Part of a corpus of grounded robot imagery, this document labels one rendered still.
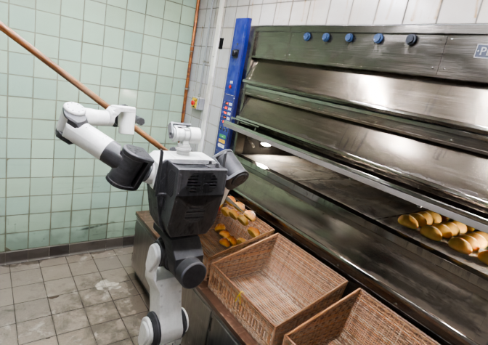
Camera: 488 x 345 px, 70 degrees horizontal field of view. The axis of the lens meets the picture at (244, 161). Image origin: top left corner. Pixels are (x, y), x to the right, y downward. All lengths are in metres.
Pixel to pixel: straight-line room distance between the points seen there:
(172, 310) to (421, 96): 1.43
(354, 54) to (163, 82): 1.82
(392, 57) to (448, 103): 0.35
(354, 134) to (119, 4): 2.07
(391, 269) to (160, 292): 1.05
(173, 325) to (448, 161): 1.35
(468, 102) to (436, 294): 0.80
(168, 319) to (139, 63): 2.13
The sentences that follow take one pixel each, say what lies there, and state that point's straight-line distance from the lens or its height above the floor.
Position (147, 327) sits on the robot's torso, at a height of 0.66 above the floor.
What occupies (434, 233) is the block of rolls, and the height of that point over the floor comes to 1.21.
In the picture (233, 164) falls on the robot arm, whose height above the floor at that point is 1.38.
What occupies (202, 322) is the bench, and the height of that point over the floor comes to 0.41.
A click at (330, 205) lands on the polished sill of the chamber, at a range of 1.97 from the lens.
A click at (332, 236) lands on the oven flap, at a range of 1.99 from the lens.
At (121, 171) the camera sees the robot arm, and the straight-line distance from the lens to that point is 1.33.
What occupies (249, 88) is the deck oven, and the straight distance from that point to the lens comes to 2.53.
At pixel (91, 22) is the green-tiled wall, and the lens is 3.04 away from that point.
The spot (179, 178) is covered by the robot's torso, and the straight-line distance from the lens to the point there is 1.24.
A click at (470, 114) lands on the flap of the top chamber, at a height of 1.77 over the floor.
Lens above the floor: 1.75
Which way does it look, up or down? 14 degrees down
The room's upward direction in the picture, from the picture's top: 10 degrees clockwise
